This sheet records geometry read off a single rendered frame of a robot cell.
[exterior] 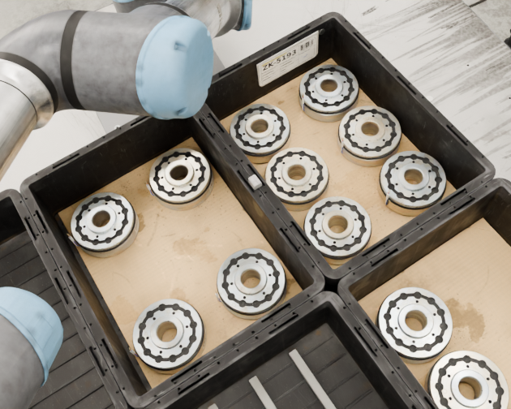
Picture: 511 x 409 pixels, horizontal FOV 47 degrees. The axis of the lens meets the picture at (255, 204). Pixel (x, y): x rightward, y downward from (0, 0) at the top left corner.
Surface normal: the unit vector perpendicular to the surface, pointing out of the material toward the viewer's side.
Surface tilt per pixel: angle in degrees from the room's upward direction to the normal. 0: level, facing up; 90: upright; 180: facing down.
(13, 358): 53
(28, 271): 0
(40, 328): 63
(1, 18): 0
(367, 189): 0
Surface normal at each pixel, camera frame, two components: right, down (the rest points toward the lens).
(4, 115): 0.76, -0.35
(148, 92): -0.11, 0.68
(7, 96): 0.59, -0.48
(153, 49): -0.04, -0.14
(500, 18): -0.07, -0.46
